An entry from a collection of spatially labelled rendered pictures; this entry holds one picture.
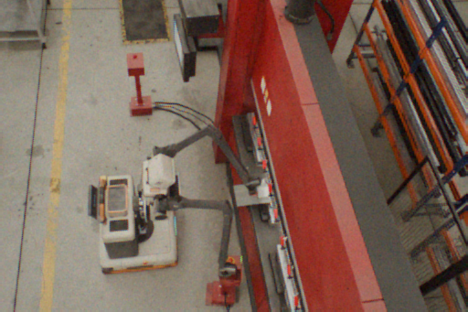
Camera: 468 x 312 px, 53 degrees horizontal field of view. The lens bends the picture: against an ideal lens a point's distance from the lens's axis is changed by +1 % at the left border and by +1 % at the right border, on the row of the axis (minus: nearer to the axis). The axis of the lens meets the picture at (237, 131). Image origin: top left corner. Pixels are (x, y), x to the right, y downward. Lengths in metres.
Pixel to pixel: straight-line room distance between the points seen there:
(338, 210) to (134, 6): 4.72
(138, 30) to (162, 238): 2.86
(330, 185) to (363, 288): 0.51
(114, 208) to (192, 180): 1.31
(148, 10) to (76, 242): 3.16
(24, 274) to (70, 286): 0.42
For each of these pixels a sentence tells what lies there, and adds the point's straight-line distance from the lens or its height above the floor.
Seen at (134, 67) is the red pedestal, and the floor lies 0.80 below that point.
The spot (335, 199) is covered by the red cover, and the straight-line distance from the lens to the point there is 2.35.
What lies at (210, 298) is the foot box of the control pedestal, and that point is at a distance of 4.44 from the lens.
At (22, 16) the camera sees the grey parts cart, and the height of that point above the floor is 0.33.
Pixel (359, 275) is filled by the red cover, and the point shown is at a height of 2.30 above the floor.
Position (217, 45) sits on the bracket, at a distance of 4.33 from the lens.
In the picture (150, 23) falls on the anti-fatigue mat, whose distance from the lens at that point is 6.23.
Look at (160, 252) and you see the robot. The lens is 4.27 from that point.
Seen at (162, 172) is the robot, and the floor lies 1.39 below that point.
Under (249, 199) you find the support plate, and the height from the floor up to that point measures 1.00.
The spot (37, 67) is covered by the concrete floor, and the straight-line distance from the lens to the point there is 5.93.
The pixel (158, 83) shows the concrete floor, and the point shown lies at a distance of 5.57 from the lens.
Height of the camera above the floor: 4.32
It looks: 56 degrees down
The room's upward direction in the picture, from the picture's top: 11 degrees clockwise
